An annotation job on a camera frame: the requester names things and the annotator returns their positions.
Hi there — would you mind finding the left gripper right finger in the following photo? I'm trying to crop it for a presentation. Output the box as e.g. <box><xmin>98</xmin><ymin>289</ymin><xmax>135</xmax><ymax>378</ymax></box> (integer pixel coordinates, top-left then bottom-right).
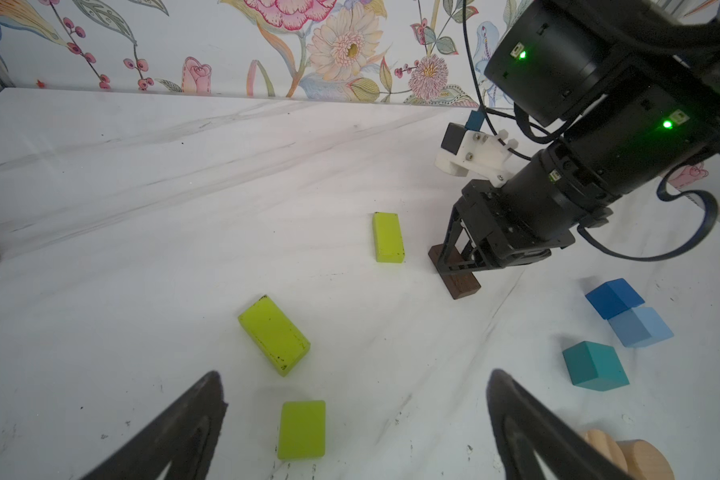
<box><xmin>486</xmin><ymin>369</ymin><xmax>629</xmax><ymax>479</ymax></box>

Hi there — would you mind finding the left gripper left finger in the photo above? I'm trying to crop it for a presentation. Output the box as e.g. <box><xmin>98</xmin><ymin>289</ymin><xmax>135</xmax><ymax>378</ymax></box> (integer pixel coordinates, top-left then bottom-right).
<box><xmin>85</xmin><ymin>371</ymin><xmax>228</xmax><ymax>479</ymax></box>

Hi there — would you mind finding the light blue cube block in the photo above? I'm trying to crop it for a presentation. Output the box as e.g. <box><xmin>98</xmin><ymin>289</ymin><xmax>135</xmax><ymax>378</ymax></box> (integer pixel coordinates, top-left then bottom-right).
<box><xmin>608</xmin><ymin>307</ymin><xmax>674</xmax><ymax>348</ymax></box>

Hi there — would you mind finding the lime green long block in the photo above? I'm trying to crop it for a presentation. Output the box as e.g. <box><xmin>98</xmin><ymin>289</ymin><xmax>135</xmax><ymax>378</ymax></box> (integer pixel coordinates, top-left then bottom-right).
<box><xmin>238</xmin><ymin>295</ymin><xmax>311</xmax><ymax>377</ymax></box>

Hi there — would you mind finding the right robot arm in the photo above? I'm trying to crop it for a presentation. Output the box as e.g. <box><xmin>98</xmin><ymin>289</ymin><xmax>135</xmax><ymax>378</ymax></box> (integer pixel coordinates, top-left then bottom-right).
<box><xmin>431</xmin><ymin>1</ymin><xmax>720</xmax><ymax>277</ymax></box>

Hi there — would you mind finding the small lime green block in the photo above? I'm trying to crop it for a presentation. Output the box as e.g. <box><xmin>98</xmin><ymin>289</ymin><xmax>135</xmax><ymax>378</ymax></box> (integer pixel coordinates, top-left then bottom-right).
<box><xmin>277</xmin><ymin>400</ymin><xmax>326</xmax><ymax>460</ymax></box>

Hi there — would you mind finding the dark blue cube block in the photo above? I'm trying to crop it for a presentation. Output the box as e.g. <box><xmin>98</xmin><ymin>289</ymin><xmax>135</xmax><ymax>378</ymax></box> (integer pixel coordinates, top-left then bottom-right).
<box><xmin>585</xmin><ymin>278</ymin><xmax>645</xmax><ymax>320</ymax></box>

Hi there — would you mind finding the dark brown wood block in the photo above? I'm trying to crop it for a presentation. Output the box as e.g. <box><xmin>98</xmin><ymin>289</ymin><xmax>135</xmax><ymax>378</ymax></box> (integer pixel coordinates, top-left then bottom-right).
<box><xmin>428</xmin><ymin>244</ymin><xmax>481</xmax><ymax>300</ymax></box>

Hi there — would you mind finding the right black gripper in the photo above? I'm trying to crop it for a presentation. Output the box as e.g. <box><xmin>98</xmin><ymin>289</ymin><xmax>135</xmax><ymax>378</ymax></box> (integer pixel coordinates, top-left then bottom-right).
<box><xmin>436</xmin><ymin>149</ymin><xmax>612</xmax><ymax>275</ymax></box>

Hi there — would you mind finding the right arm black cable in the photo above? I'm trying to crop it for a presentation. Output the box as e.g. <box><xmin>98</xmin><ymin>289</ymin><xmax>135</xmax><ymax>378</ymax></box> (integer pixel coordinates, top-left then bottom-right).
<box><xmin>460</xmin><ymin>0</ymin><xmax>720</xmax><ymax>263</ymax></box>

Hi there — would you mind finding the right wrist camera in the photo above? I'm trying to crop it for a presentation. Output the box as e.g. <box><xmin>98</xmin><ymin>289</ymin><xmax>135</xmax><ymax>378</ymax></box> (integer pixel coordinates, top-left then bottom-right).
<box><xmin>435</xmin><ymin>109</ymin><xmax>518</xmax><ymax>187</ymax></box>

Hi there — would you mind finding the natural wood cylinder left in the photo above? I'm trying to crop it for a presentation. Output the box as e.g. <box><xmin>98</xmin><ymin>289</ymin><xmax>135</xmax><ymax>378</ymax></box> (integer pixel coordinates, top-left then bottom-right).
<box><xmin>581</xmin><ymin>429</ymin><xmax>628</xmax><ymax>473</ymax></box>

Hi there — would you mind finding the teal cube block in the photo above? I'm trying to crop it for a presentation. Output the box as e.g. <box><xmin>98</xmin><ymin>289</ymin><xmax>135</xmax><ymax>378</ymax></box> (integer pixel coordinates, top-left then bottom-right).
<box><xmin>562</xmin><ymin>341</ymin><xmax>630</xmax><ymax>392</ymax></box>

